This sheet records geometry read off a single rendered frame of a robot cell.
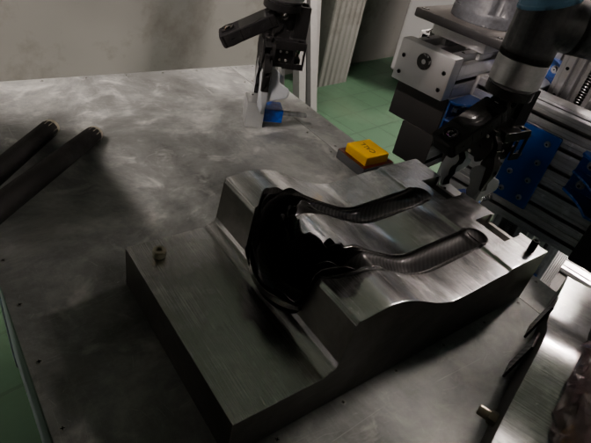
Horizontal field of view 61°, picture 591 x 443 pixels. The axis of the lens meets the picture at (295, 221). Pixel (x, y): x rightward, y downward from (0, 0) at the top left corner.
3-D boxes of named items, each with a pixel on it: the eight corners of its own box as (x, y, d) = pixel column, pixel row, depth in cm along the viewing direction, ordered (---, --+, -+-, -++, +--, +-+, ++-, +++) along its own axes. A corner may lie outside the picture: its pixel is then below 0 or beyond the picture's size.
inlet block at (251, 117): (302, 120, 110) (306, 98, 106) (306, 132, 106) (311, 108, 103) (242, 115, 106) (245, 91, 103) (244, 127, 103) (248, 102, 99)
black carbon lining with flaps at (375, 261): (412, 194, 80) (433, 141, 74) (493, 257, 70) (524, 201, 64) (218, 251, 60) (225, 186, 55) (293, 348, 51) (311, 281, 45)
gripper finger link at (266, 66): (269, 93, 95) (274, 45, 92) (261, 92, 95) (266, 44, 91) (266, 89, 99) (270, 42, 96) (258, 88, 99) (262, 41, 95)
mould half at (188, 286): (399, 200, 91) (425, 134, 83) (519, 296, 75) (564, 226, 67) (126, 283, 63) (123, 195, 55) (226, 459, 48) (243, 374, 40)
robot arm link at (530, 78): (528, 68, 69) (485, 46, 74) (513, 98, 71) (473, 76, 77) (561, 67, 72) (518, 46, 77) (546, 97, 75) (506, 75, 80)
